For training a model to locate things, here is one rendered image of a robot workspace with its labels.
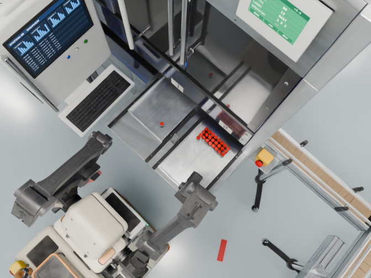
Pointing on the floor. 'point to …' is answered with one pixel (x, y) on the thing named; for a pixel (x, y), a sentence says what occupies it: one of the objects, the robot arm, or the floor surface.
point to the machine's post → (316, 78)
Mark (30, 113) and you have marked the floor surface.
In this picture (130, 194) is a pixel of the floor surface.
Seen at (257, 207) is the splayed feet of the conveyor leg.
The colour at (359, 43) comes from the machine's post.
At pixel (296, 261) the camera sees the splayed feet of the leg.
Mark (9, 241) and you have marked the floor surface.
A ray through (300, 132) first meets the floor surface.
